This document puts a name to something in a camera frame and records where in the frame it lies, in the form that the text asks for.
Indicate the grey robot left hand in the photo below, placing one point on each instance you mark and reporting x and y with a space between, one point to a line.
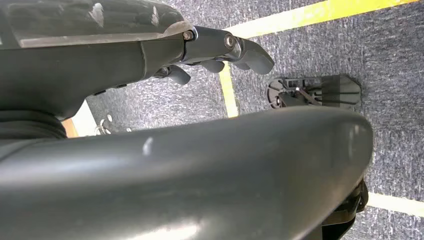
82 49

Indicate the light wooden desk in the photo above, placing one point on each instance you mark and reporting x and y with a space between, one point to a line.
81 121

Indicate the robot left arm ribbed sleeve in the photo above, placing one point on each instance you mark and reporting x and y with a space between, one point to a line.
30 127

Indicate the yellow floor tape strip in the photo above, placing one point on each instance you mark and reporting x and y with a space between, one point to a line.
397 204
229 96
318 13

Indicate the black robot foot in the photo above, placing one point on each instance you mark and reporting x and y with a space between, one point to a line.
331 91

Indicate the black robot leg joint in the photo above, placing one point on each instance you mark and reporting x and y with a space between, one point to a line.
348 212

